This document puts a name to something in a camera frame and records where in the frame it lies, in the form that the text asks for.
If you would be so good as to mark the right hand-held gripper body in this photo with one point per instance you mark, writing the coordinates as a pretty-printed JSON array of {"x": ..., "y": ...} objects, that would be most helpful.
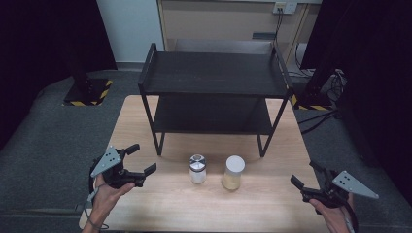
[{"x": 353, "y": 186}]

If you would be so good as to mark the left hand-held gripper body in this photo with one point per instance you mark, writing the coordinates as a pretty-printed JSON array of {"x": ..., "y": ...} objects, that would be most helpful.
[{"x": 108, "y": 160}]

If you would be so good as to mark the silver-lid jar of white powder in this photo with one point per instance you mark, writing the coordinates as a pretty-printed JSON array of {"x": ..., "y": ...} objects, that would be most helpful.
[{"x": 197, "y": 171}]

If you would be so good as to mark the white-lid jar of yellow powder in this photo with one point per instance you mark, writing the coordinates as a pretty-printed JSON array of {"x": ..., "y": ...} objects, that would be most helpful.
[{"x": 233, "y": 174}]

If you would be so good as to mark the black two-tier metal shelf rack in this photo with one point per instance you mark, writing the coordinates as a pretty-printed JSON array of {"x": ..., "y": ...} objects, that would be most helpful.
[{"x": 213, "y": 74}]

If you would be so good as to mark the person's left hand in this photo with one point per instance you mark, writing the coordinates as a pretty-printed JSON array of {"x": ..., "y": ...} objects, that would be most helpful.
[{"x": 107, "y": 197}]

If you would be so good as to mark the person's right hand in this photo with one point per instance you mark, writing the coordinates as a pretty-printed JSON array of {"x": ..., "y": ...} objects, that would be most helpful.
[{"x": 330, "y": 216}]

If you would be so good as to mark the grey tape strip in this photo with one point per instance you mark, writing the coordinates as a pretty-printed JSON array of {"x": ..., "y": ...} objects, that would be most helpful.
[{"x": 83, "y": 207}]

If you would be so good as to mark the black stand base, striped tape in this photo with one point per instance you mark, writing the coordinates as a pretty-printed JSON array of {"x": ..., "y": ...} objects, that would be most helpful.
[
  {"x": 312, "y": 98},
  {"x": 87, "y": 92}
]

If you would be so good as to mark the dark curtain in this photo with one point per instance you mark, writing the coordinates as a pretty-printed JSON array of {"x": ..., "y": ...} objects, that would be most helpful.
[
  {"x": 375, "y": 81},
  {"x": 48, "y": 48}
]

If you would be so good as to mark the beige wooden cabinet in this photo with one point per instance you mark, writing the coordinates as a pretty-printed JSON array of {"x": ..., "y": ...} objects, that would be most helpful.
[{"x": 220, "y": 22}]

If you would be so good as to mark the small grey wall box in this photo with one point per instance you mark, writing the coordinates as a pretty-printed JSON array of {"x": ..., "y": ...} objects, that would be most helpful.
[{"x": 264, "y": 35}]

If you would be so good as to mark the white wall outlet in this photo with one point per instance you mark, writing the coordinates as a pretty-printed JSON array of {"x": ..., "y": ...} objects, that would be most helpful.
[{"x": 285, "y": 7}]

